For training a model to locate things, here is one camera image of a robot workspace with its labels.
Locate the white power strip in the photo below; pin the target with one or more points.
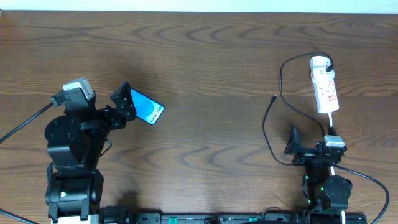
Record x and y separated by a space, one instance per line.
325 90

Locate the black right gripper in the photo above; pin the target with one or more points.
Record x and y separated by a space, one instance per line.
306 153

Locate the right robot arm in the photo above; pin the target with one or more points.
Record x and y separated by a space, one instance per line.
327 192

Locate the blue Galaxy smartphone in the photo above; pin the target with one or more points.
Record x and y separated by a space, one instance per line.
147 109

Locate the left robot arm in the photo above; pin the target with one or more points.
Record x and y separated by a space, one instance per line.
75 143

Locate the white USB charger plug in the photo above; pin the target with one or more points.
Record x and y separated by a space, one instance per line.
319 61

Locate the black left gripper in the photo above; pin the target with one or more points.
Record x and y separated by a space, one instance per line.
115 115

